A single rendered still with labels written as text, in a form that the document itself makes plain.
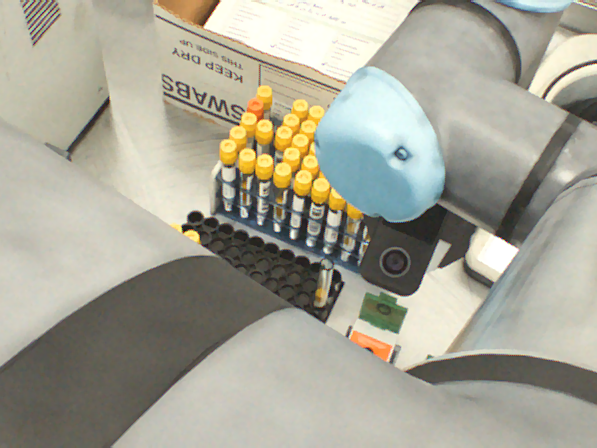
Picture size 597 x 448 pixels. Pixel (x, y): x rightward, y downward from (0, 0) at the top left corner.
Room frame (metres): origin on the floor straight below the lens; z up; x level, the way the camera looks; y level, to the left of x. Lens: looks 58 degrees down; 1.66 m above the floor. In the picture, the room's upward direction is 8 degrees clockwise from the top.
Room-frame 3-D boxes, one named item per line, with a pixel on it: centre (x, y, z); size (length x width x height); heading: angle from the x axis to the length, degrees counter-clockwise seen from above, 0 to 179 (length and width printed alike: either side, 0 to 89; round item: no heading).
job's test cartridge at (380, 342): (0.33, -0.07, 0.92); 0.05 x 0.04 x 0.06; 164
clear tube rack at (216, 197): (0.50, -0.01, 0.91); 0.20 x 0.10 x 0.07; 72
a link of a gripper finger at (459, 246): (0.38, -0.11, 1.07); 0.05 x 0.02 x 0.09; 73
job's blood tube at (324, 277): (0.39, -0.03, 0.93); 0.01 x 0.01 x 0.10; 73
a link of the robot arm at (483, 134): (0.31, -0.07, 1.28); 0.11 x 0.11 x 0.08; 63
